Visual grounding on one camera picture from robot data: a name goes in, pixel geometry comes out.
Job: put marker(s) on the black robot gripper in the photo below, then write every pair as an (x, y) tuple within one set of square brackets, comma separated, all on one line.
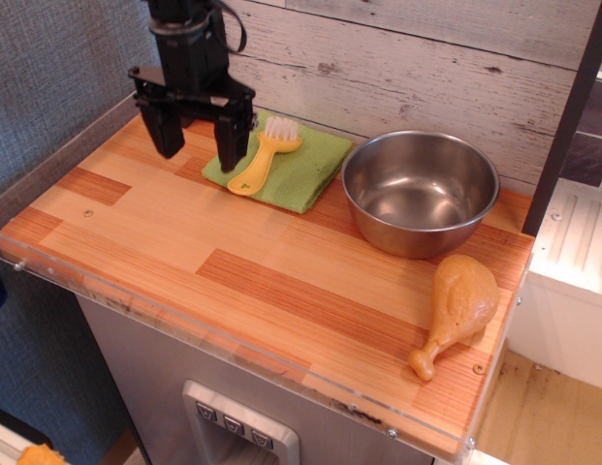
[(193, 80)]

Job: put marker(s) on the yellow brush with white bristles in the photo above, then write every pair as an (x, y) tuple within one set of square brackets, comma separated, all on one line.
[(280, 136)]

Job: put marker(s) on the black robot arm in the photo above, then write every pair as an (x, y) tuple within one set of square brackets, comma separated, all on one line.
[(182, 11)]

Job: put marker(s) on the green rag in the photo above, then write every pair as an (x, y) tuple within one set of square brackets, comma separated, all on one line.
[(296, 180)]

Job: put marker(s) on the clear acrylic edge guard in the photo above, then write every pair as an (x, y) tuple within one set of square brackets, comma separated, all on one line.
[(298, 306)]

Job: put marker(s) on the stainless steel bowl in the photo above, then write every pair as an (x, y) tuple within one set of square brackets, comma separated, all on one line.
[(417, 194)]

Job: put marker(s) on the grey toy fridge cabinet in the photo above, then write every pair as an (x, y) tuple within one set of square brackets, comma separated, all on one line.
[(150, 365)]

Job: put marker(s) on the silver dispenser panel with buttons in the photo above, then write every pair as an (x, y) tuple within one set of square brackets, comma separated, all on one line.
[(228, 432)]

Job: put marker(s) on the plastic toy chicken drumstick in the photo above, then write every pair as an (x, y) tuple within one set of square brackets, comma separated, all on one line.
[(464, 299)]

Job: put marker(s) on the orange toy at corner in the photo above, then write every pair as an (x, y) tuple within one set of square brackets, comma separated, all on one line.
[(40, 455)]

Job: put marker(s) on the white toy sink unit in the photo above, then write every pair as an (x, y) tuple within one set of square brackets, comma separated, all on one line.
[(558, 323)]

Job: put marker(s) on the dark vertical post right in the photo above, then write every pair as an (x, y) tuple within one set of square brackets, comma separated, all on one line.
[(567, 127)]

